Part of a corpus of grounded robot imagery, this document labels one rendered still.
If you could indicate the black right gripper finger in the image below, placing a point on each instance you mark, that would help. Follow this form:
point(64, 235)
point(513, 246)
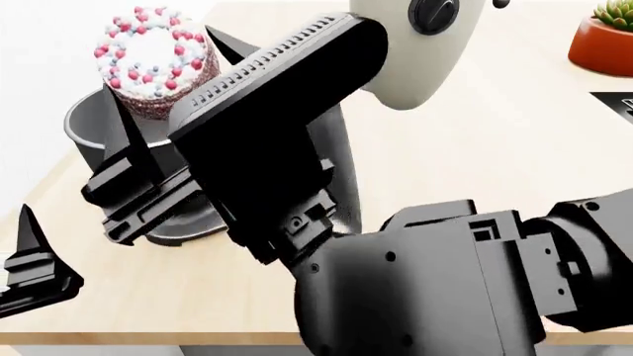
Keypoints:
point(133, 155)
point(227, 48)

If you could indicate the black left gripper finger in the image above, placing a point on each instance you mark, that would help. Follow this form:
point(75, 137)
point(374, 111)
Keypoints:
point(30, 233)

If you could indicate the white cake with pink pearls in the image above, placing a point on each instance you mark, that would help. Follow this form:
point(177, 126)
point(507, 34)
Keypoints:
point(153, 48)

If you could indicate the grey metal mixer bowl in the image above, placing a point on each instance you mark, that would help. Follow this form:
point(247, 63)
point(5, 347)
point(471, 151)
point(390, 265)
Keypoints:
point(89, 126)

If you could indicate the cream stand mixer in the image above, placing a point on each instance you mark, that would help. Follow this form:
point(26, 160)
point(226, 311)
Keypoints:
point(425, 66)

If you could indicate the orange plant pot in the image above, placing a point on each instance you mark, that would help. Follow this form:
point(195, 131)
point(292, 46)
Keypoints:
point(601, 52)

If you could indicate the black flat panel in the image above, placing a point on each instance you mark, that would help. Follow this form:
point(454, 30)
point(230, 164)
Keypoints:
point(615, 102)

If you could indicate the green succulent plant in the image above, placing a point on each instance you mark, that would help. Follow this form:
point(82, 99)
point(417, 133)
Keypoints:
point(615, 13)

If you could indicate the black vented wrist camera box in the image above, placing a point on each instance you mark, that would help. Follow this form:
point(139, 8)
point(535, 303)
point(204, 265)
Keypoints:
point(297, 63)

